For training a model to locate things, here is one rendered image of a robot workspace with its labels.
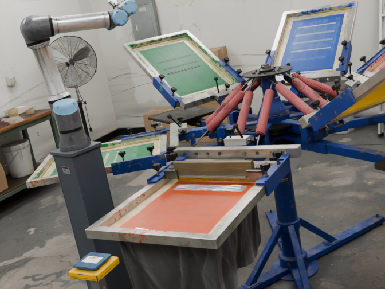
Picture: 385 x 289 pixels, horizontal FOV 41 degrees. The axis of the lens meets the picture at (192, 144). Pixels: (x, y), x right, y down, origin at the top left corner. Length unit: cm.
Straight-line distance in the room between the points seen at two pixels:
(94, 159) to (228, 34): 444
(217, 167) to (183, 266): 54
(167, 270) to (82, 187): 67
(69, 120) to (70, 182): 30
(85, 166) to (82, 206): 20
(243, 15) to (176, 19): 96
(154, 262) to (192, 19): 516
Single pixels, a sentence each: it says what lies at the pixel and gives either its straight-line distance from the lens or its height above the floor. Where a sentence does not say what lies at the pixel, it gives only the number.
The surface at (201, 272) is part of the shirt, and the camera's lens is 203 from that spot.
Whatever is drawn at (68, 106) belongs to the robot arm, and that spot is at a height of 141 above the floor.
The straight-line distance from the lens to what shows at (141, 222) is 214.
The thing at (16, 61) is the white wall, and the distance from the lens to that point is 665.
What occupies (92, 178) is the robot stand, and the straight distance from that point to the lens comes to 256.
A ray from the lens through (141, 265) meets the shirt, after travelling 218.
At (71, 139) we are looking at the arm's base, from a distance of 252.
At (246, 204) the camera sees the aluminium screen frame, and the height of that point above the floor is 99.
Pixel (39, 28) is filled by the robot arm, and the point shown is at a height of 178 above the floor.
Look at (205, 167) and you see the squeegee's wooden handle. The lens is 239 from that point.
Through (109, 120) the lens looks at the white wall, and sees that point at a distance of 786.
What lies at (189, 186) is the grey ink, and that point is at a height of 96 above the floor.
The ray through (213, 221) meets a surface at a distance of 201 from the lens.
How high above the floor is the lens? 178
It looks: 15 degrees down
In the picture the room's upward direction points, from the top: 11 degrees counter-clockwise
